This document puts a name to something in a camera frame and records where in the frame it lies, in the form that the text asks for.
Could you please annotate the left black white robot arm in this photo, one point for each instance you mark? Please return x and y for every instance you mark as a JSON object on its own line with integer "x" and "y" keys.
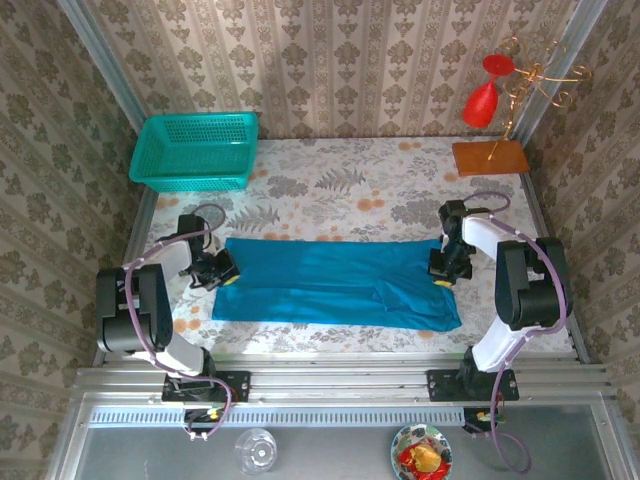
{"x": 150, "y": 310}

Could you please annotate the black connector box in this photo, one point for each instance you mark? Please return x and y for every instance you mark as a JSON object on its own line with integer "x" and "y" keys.
{"x": 200, "y": 417}
{"x": 472, "y": 420}

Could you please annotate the blue t-shirt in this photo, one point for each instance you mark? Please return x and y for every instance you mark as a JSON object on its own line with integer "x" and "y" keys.
{"x": 325, "y": 285}

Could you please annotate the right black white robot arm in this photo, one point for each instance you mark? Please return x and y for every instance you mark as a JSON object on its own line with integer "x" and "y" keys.
{"x": 530, "y": 290}

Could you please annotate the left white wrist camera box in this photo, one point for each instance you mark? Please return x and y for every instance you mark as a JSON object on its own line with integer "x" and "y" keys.
{"x": 212, "y": 245}

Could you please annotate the aluminium mounting rail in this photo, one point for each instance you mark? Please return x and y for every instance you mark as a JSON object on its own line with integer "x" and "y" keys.
{"x": 340, "y": 385}

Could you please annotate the clear glass cup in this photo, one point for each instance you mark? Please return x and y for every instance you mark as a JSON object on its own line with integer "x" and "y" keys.
{"x": 255, "y": 452}

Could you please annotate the red plastic wine glass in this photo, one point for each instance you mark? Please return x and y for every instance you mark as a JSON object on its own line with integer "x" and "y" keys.
{"x": 477, "y": 107}

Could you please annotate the aluminium frame post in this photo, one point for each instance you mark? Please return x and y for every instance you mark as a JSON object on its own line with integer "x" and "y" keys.
{"x": 107, "y": 60}
{"x": 584, "y": 20}

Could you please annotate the floral tablecloth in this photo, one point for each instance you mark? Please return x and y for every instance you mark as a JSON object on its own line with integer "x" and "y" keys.
{"x": 325, "y": 200}

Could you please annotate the patterned bowl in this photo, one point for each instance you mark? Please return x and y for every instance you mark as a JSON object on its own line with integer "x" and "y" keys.
{"x": 440, "y": 440}

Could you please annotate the red yellow snack packets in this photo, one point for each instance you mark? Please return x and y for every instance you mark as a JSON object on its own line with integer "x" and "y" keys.
{"x": 420, "y": 457}

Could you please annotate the teal plastic basket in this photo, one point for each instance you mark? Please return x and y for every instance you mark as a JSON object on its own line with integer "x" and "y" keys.
{"x": 190, "y": 184}

